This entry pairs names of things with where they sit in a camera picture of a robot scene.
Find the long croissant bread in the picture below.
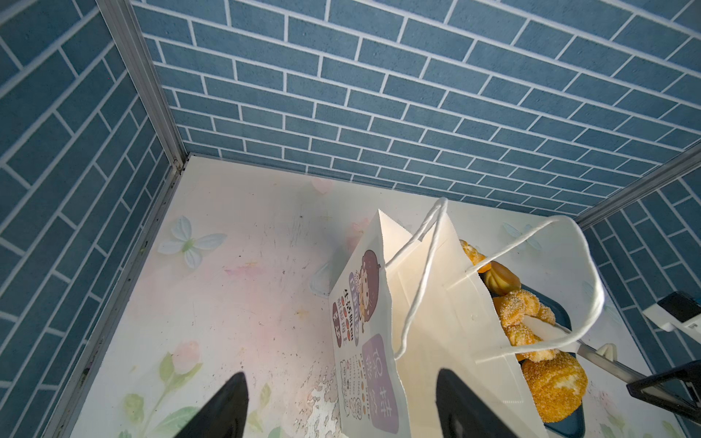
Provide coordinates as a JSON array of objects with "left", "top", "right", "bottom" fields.
[{"left": 459, "top": 239, "right": 486, "bottom": 266}]

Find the twisted sugar bread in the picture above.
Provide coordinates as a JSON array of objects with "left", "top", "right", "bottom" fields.
[{"left": 492, "top": 289, "right": 556, "bottom": 347}]

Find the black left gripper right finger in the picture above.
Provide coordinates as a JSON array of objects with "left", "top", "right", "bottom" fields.
[{"left": 436, "top": 369, "right": 516, "bottom": 438}]

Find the dark teal tray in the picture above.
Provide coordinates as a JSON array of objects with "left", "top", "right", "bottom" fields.
[{"left": 481, "top": 273, "right": 586, "bottom": 438}]

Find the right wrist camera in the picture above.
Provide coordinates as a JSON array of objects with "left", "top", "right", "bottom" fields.
[{"left": 643, "top": 291, "right": 701, "bottom": 343}]

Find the small round muffin bread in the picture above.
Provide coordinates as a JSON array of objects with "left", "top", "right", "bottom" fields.
[{"left": 480, "top": 261, "right": 522, "bottom": 296}]

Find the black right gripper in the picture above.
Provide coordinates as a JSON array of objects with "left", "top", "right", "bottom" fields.
[{"left": 626, "top": 361, "right": 700, "bottom": 423}]

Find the large sesame bread loaf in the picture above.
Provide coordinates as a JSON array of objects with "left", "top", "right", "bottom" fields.
[{"left": 521, "top": 352, "right": 589, "bottom": 423}]

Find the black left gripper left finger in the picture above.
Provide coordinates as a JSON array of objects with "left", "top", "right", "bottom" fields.
[{"left": 175, "top": 372, "right": 249, "bottom": 438}]

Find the white paper bag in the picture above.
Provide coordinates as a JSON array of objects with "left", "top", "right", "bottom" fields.
[{"left": 330, "top": 199, "right": 605, "bottom": 437}]

